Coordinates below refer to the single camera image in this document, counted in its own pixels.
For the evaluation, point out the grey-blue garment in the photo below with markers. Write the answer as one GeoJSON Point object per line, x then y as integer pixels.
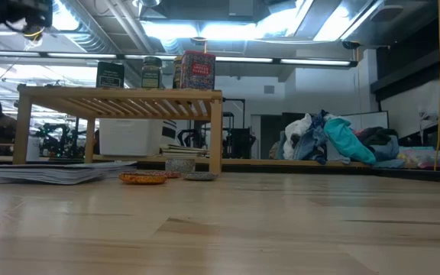
{"type": "Point", "coordinates": [388, 151]}

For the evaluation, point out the wooden slatted shelf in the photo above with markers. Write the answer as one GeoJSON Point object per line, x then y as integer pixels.
{"type": "Point", "coordinates": [120, 93]}

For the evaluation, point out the pink plastic bag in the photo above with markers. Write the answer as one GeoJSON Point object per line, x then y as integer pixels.
{"type": "Point", "coordinates": [426, 158]}

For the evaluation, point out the stack of papers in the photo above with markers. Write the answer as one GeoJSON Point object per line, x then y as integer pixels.
{"type": "Point", "coordinates": [52, 173]}
{"type": "Point", "coordinates": [183, 151]}

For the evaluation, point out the blue denim garment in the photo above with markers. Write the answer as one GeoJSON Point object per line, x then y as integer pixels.
{"type": "Point", "coordinates": [308, 145]}

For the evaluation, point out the red-lidded smoked paprika tin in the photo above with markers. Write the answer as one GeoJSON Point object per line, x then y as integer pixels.
{"type": "Point", "coordinates": [199, 70]}

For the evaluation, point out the white storage bin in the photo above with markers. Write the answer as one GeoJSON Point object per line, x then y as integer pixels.
{"type": "Point", "coordinates": [128, 137]}

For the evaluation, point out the green-lidded spice jar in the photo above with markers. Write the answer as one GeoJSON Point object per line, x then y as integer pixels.
{"type": "Point", "coordinates": [151, 74]}

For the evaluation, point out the white black-striped box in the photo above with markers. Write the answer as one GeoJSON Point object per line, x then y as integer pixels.
{"type": "Point", "coordinates": [169, 131]}

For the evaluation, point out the silver round tin lid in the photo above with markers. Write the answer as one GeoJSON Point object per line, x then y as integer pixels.
{"type": "Point", "coordinates": [200, 176]}

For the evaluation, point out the white cloth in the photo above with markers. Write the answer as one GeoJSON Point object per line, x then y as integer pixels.
{"type": "Point", "coordinates": [294, 131]}

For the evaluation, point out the teal garment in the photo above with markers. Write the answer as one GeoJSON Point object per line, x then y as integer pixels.
{"type": "Point", "coordinates": [348, 143]}

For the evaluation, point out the white board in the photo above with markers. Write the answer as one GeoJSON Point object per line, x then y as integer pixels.
{"type": "Point", "coordinates": [369, 120]}

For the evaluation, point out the red patterned tin lid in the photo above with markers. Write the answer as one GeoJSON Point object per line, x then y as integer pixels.
{"type": "Point", "coordinates": [172, 174]}

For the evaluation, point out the orange patterned tin lid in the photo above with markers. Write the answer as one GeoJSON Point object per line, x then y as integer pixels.
{"type": "Point", "coordinates": [142, 178]}

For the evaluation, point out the patterned candle tin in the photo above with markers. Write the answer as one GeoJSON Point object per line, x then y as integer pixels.
{"type": "Point", "coordinates": [180, 165]}

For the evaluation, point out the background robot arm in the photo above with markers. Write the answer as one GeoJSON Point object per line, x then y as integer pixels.
{"type": "Point", "coordinates": [61, 141]}

